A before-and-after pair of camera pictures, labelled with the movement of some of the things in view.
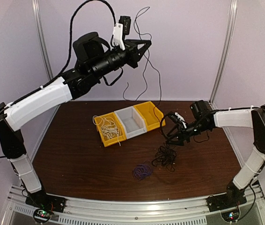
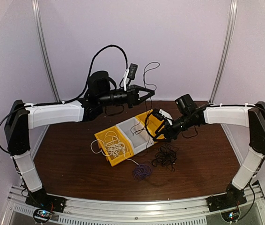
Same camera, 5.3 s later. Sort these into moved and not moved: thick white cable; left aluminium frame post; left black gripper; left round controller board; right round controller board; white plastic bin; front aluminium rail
Moved: white plastic bin; left black gripper; thick white cable
Not moved: front aluminium rail; right round controller board; left aluminium frame post; left round controller board
